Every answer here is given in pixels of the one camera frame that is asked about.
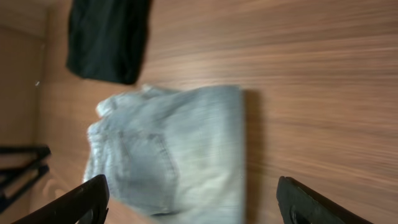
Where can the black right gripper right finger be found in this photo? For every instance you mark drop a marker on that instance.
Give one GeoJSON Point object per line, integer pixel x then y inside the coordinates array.
{"type": "Point", "coordinates": [300, 204]}

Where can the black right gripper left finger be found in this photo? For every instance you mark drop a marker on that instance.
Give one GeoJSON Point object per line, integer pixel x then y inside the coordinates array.
{"type": "Point", "coordinates": [87, 203]}

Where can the black metal rack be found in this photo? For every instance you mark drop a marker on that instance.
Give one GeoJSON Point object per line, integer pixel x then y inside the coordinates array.
{"type": "Point", "coordinates": [13, 174]}

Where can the folded black garment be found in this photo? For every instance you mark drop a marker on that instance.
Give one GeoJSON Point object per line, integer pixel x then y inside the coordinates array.
{"type": "Point", "coordinates": [107, 39]}

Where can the light blue denim shorts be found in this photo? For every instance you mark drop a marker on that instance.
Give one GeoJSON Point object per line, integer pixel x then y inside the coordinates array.
{"type": "Point", "coordinates": [175, 156]}

